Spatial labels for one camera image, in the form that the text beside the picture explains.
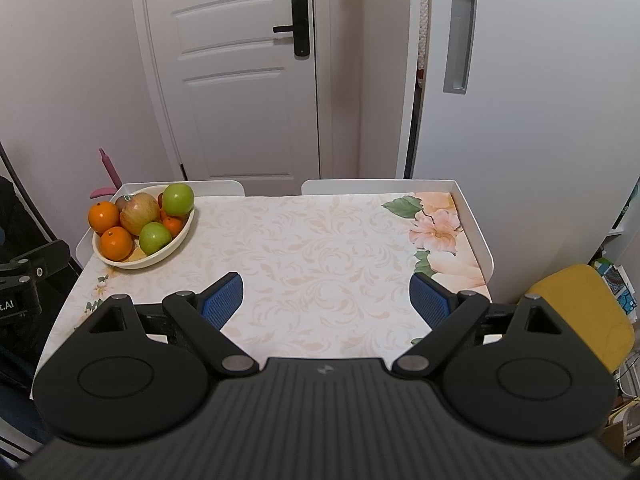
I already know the yellow chair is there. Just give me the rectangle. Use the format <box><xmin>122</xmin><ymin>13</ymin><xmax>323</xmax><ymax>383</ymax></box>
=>
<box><xmin>525</xmin><ymin>264</ymin><xmax>635</xmax><ymax>375</ymax></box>

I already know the black door lock handle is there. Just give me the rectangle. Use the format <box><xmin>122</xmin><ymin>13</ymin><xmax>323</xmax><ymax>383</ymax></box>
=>
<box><xmin>273</xmin><ymin>0</ymin><xmax>310</xmax><ymax>57</ymax></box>

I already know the grey recessed door handle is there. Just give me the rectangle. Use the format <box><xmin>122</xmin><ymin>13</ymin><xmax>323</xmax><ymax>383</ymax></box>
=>
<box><xmin>442</xmin><ymin>0</ymin><xmax>478</xmax><ymax>95</ymax></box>

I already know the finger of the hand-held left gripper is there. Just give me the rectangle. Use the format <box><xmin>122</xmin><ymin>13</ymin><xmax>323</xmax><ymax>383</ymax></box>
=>
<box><xmin>0</xmin><ymin>239</ymin><xmax>71</xmax><ymax>284</ymax></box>

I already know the white knitted strap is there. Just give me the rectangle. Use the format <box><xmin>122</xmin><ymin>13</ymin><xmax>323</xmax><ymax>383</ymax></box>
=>
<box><xmin>416</xmin><ymin>0</ymin><xmax>432</xmax><ymax>84</ymax></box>

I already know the white panelled door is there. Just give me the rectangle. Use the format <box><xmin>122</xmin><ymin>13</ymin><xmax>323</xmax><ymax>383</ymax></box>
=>
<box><xmin>139</xmin><ymin>0</ymin><xmax>322</xmax><ymax>182</ymax></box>

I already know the pink mop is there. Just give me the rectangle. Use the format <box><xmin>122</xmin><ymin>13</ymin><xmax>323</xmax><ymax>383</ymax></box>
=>
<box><xmin>90</xmin><ymin>148</ymin><xmax>124</xmax><ymax>199</ymax></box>

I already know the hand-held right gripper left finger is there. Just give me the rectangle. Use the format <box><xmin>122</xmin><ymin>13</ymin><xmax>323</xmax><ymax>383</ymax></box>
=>
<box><xmin>87</xmin><ymin>271</ymin><xmax>261</xmax><ymax>377</ymax></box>

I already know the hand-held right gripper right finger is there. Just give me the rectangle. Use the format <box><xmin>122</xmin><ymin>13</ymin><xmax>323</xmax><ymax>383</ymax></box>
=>
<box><xmin>391</xmin><ymin>272</ymin><xmax>566</xmax><ymax>376</ymax></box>

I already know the cream bowl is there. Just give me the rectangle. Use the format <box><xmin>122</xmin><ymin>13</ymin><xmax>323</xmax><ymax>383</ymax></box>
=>
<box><xmin>92</xmin><ymin>185</ymin><xmax>196</xmax><ymax>271</ymax></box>

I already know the white sliding door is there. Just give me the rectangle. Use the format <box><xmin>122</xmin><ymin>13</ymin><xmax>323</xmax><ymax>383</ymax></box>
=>
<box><xmin>410</xmin><ymin>0</ymin><xmax>640</xmax><ymax>306</ymax></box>

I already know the striped yellow red apple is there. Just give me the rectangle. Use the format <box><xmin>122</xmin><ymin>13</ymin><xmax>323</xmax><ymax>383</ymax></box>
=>
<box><xmin>120</xmin><ymin>193</ymin><xmax>162</xmax><ymax>236</ymax></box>

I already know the tan box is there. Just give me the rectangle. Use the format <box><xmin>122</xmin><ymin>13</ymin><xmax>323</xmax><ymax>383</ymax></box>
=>
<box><xmin>600</xmin><ymin>400</ymin><xmax>640</xmax><ymax>461</ymax></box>

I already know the white bookshelf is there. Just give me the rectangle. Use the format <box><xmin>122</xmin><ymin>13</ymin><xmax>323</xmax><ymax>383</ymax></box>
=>
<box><xmin>587</xmin><ymin>175</ymin><xmax>640</xmax><ymax>331</ymax></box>

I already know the green apple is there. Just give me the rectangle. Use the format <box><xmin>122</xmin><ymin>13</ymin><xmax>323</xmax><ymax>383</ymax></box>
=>
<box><xmin>162</xmin><ymin>183</ymin><xmax>195</xmax><ymax>217</ymax></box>
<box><xmin>138</xmin><ymin>222</ymin><xmax>172</xmax><ymax>256</ymax></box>

